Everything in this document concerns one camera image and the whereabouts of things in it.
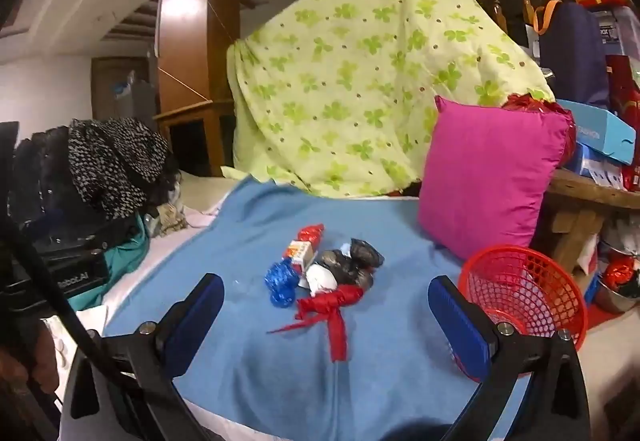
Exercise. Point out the blue plastic bag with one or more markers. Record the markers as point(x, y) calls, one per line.
point(282, 281)

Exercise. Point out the shiny red plastic bag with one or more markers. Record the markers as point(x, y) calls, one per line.
point(560, 113)

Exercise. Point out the rough wooden bench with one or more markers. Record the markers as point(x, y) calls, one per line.
point(575, 196)

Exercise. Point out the small white orange carton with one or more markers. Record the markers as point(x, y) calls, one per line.
point(300, 253)

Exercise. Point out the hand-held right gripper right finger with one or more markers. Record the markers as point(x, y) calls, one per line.
point(457, 326)

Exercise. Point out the black plastic bag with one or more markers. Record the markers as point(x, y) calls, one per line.
point(367, 252)
point(345, 271)

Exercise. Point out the person's left hand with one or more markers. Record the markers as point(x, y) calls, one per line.
point(42, 356)

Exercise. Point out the pink pillow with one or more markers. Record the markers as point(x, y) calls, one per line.
point(485, 181)

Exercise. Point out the red-orange twisted plastic bag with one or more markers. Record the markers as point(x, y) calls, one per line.
point(330, 303)

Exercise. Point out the dark red gift box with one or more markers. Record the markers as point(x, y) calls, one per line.
point(625, 91)

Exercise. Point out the dark cloth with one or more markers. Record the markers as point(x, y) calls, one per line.
point(42, 176)

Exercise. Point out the curved wooden pillar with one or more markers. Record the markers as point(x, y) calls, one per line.
point(185, 46)

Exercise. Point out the green floral quilt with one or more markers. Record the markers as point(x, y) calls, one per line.
point(350, 96)

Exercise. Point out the steel bowl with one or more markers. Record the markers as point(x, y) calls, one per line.
point(612, 298)

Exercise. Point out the blue blanket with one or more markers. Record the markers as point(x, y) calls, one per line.
point(280, 386)

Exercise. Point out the clear plastic storage box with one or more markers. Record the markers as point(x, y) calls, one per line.
point(617, 33)

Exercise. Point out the blue shoebox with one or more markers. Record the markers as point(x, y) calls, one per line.
point(595, 131)

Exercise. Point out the black white dotted cloth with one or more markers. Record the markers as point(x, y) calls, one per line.
point(115, 166)

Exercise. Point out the blue white flat box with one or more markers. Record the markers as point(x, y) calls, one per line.
point(595, 166)

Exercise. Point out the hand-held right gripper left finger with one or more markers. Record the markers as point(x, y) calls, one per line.
point(197, 321)

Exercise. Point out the red plastic mesh basket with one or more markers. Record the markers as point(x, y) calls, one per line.
point(530, 291)

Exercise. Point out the grey cabinet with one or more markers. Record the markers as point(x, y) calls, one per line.
point(135, 103)

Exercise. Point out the white orange bundle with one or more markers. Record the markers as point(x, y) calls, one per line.
point(320, 278)

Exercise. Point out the beige patterned cloth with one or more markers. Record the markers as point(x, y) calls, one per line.
point(167, 218)

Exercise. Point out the teal cloth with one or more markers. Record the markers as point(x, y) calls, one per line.
point(127, 251)

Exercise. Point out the red bag in steel bowl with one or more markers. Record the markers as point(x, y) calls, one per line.
point(620, 271)

